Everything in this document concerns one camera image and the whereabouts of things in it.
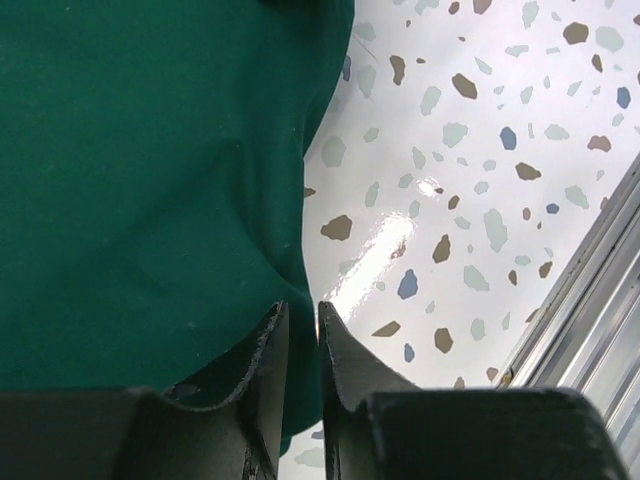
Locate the green surgical drape cloth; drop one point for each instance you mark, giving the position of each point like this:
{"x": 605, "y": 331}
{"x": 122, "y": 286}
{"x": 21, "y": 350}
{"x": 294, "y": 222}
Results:
{"x": 152, "y": 188}

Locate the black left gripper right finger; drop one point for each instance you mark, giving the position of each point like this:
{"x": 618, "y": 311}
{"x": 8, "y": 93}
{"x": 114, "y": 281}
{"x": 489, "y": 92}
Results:
{"x": 379, "y": 425}

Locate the aluminium extrusion frame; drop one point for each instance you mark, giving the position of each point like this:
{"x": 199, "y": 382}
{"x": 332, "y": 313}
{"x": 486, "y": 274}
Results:
{"x": 585, "y": 336}

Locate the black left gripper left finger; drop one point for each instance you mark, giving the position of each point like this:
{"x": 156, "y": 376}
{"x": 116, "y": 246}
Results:
{"x": 137, "y": 433}

